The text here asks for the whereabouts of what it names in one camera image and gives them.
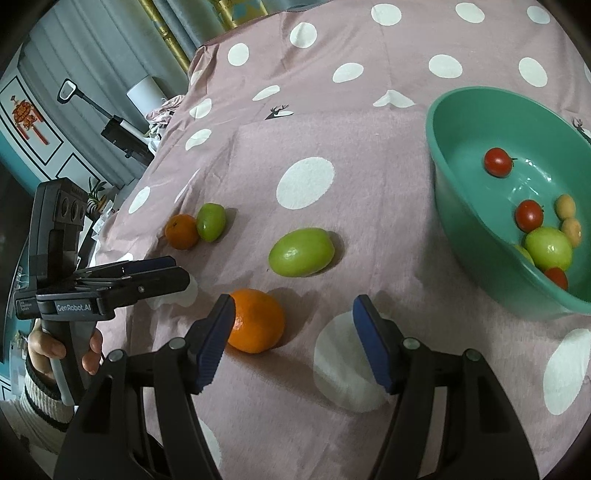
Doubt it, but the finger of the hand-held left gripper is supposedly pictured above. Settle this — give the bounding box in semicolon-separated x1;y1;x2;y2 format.
74;256;178;283
96;267;192;306

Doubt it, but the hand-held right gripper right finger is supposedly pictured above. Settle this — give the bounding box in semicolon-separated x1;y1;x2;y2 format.
352;294;541;480

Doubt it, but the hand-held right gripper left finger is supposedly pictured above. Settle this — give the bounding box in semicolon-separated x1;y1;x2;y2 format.
53;293;237;480

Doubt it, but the orange mandarin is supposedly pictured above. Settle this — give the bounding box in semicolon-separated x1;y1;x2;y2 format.
227;288;286;354
165;213;200;251

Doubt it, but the red cherry tomato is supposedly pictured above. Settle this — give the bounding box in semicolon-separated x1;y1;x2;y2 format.
515;199;544;233
544;267;570;291
484;148;515;177

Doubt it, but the green plastic bowl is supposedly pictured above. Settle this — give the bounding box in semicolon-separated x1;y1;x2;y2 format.
427;87;591;321

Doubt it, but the person's left forearm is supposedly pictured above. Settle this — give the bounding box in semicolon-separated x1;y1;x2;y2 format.
9;357;79;435

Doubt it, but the person's left hand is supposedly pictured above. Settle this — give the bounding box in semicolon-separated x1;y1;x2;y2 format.
27;329;105;377

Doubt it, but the small green plant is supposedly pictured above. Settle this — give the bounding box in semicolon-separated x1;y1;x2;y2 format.
85;180;109;213

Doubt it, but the black stick vacuum cleaner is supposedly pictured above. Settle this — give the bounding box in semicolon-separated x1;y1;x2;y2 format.
56;79;155;164

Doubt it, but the pile of light clothes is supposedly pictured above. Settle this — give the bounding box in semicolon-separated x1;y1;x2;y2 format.
145;95;188;139

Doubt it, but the white cylinder appliance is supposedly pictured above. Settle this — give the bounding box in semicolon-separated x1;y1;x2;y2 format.
126;75;166;112

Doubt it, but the grey curtain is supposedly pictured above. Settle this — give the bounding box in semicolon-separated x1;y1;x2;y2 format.
23;0;232;121

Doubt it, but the pink polka-dot blanket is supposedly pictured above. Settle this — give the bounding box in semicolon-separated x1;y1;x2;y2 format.
90;0;591;480

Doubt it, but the tan longan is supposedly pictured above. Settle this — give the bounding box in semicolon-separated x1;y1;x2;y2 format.
555;194;577;220
561;218;583;247

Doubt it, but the gold curtain trim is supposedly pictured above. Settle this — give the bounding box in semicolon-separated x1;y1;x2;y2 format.
141;0;192;70

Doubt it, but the red knot wall ornament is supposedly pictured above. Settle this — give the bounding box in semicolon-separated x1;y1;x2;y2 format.
11;95;51;146

